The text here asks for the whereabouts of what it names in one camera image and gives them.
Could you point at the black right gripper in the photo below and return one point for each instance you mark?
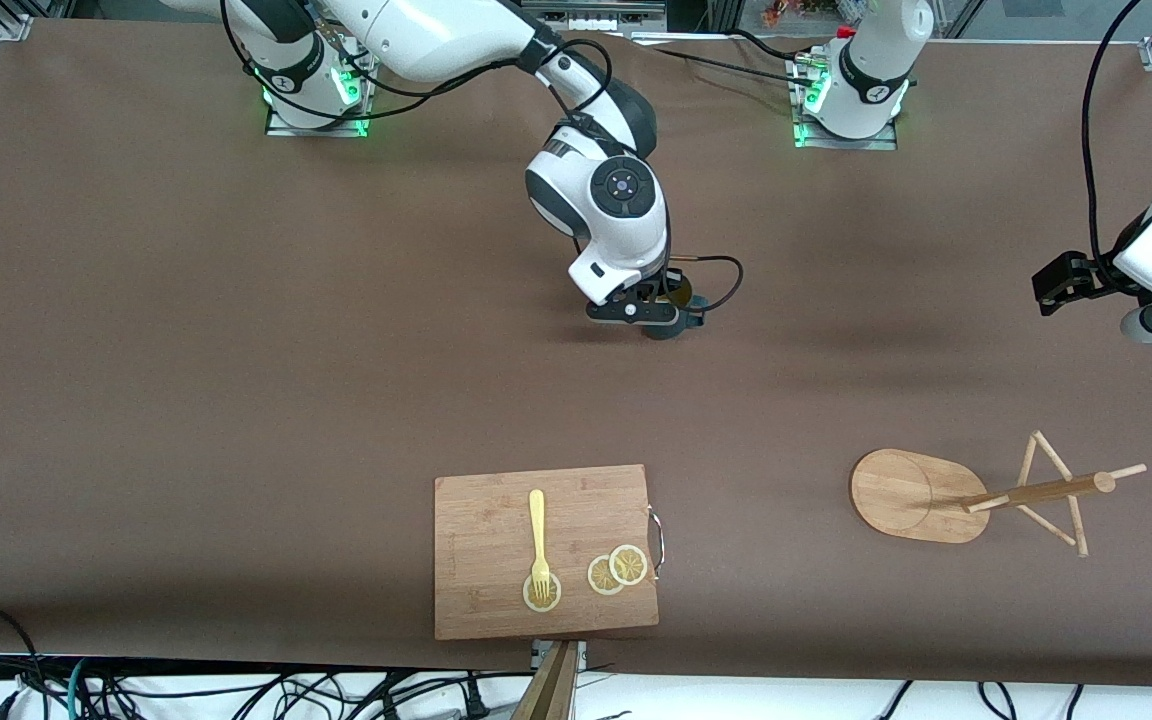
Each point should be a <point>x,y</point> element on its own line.
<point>677,291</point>

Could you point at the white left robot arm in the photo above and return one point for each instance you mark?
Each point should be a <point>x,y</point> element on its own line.
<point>866,75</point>

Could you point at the teal cup yellow inside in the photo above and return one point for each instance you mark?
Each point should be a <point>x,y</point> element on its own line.
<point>671,332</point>

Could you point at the grey power strip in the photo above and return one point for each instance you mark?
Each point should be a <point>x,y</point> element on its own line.
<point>596,15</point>

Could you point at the wooden cup rack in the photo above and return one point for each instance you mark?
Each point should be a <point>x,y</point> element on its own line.
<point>901,495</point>

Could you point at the wooden post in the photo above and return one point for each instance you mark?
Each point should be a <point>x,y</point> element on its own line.
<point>548,690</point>

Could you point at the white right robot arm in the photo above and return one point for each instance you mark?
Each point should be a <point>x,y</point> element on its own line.
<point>436,35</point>

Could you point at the yellow plastic fork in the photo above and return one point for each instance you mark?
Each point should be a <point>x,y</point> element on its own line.
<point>537,520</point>

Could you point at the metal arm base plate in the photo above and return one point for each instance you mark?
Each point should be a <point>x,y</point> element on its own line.
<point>881,143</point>
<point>281,130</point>

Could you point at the small metal bracket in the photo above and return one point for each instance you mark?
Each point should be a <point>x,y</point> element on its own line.
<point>582,655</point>

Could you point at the black plug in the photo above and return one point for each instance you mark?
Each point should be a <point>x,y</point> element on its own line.
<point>476,705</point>

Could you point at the small colourful object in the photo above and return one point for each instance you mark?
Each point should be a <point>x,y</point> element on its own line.
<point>781,12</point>

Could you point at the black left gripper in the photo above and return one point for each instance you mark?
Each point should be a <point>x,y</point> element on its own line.
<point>1099,273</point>

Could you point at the brown table cover sheet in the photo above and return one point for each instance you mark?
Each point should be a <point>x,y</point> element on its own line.
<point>236,350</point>

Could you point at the lemon slice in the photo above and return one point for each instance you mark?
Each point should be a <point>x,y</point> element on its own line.
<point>596,578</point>
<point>629,565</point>
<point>550,599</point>

